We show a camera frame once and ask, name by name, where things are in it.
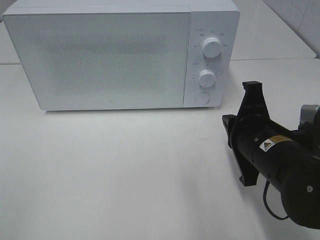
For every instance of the white microwave oven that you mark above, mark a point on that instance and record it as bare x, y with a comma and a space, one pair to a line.
218, 18

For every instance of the white microwave door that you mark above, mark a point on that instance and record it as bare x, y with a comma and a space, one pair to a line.
103, 61

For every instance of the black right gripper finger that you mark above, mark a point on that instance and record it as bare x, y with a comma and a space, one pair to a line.
249, 174
253, 104

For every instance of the white microwave knob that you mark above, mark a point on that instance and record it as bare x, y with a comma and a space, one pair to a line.
206, 78
211, 47

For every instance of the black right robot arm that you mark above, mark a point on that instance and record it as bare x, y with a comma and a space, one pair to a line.
299, 182

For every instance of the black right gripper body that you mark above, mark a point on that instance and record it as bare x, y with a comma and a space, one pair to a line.
258, 143

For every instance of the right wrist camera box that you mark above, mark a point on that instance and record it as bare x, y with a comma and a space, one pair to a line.
309, 120

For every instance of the round white door button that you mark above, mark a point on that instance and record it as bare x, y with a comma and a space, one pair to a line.
202, 98

